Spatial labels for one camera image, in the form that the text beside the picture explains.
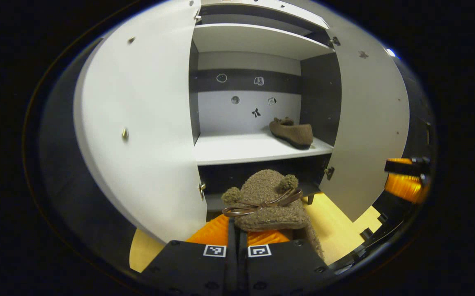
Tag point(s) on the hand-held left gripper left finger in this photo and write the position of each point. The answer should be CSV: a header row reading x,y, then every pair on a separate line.
x,y
196,269

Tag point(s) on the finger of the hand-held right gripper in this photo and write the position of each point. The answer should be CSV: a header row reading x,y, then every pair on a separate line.
x,y
404,167
406,187

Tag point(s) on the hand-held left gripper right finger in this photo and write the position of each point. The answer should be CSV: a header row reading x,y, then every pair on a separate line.
x,y
282,269

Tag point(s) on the white shoe cabinet door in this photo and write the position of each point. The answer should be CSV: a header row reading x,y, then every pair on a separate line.
x,y
369,123
147,123

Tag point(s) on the brown fuzzy shoe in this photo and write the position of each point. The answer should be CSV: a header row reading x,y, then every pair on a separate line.
x,y
293,132
266,197

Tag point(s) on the white shoe cabinet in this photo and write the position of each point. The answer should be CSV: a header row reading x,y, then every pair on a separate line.
x,y
245,119

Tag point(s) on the metal door hinge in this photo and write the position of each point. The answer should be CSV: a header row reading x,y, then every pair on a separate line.
x,y
334,41
201,190
197,16
329,172

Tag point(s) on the white cabinet shelf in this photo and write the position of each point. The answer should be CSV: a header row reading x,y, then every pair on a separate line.
x,y
258,41
237,148

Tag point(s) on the ceiling light panel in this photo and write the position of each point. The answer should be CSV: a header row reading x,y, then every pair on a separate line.
x,y
390,52

